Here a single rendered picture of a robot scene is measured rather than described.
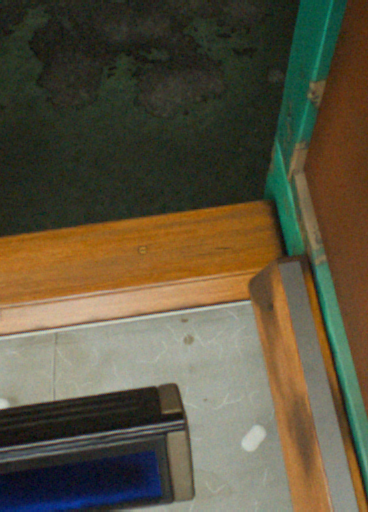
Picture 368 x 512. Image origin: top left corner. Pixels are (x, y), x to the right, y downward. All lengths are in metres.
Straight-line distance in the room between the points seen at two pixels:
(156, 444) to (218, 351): 0.41
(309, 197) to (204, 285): 0.17
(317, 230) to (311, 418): 0.19
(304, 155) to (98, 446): 0.44
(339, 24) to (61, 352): 0.47
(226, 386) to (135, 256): 0.18
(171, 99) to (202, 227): 1.07
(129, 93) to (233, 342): 1.18
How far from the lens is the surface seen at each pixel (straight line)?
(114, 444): 0.49
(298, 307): 0.79
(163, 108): 1.95
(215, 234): 0.92
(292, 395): 0.78
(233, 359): 0.89
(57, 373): 0.89
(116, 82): 2.00
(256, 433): 0.85
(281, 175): 0.89
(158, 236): 0.92
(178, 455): 0.50
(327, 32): 0.67
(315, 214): 0.82
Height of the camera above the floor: 1.59
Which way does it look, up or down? 65 degrees down
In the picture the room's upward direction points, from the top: straight up
